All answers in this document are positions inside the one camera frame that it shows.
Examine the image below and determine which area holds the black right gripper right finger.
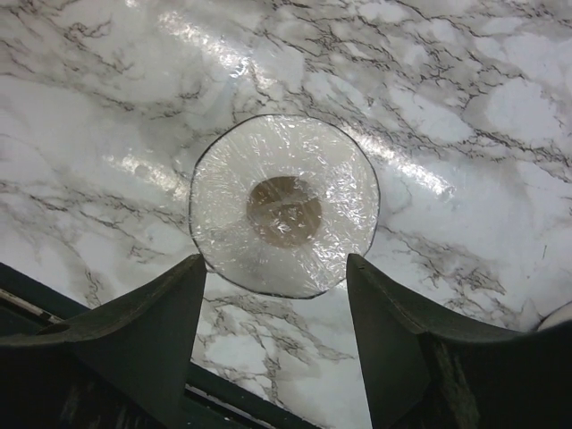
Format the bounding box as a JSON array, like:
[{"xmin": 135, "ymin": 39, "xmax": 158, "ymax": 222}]
[{"xmin": 347, "ymin": 254, "xmax": 571, "ymax": 428}]

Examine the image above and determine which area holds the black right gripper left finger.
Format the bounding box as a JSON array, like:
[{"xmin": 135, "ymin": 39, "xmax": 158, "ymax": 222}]
[{"xmin": 1, "ymin": 255, "xmax": 206, "ymax": 428}]

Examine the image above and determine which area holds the black roll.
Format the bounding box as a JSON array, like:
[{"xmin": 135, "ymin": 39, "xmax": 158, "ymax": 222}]
[
  {"xmin": 537, "ymin": 302, "xmax": 572, "ymax": 332},
  {"xmin": 189, "ymin": 114, "xmax": 381, "ymax": 299}
]

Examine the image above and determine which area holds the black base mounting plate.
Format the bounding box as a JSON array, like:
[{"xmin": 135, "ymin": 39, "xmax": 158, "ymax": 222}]
[{"xmin": 1, "ymin": 264, "xmax": 315, "ymax": 428}]

